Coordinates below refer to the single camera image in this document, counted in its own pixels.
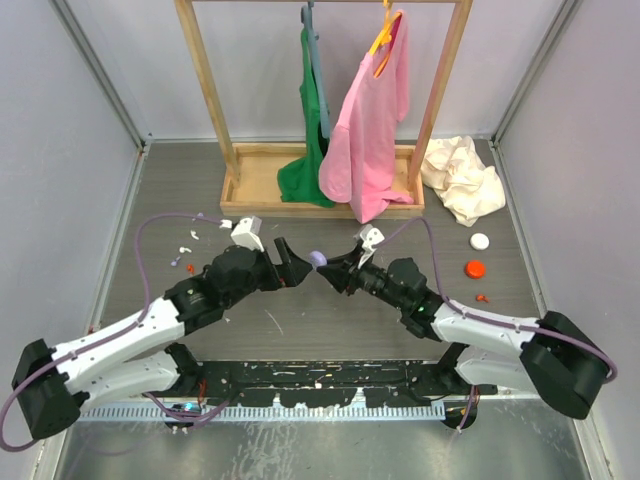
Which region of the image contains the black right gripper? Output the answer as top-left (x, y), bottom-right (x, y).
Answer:
top-left (318, 246), bottom-right (408, 311)

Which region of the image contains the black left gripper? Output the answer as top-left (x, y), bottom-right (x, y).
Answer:
top-left (223, 237), bottom-right (310, 310)

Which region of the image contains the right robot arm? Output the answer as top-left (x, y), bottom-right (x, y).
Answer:
top-left (311, 247), bottom-right (614, 420)

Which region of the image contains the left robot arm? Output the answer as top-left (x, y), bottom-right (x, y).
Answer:
top-left (11, 238), bottom-right (312, 440)

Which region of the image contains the green shirt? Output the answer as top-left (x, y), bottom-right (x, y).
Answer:
top-left (277, 29), bottom-right (334, 208)

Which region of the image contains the wooden clothes rack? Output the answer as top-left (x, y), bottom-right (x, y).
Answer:
top-left (175, 1), bottom-right (472, 223)

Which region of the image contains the pink t-shirt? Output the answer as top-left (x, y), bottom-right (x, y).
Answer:
top-left (319, 10), bottom-right (413, 223)

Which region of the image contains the cream crumpled cloth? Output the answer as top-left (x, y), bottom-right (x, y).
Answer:
top-left (420, 136), bottom-right (506, 227)

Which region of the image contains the yellow clothes hanger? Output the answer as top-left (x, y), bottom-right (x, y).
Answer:
top-left (369, 0), bottom-right (402, 78)

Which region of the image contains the grey clothes hanger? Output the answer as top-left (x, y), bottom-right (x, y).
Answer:
top-left (301, 1), bottom-right (331, 140)

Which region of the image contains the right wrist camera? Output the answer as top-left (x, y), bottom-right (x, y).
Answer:
top-left (355, 224), bottom-right (385, 269)

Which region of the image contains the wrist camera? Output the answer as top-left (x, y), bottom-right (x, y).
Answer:
top-left (355, 224), bottom-right (385, 269)
top-left (220, 216), bottom-right (265, 252)

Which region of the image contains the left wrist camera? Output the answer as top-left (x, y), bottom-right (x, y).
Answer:
top-left (220, 216), bottom-right (265, 252)

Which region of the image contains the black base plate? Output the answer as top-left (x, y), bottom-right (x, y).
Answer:
top-left (155, 360), bottom-right (471, 408)

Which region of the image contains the slotted cable duct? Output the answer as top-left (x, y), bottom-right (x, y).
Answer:
top-left (79, 400), bottom-right (446, 422)

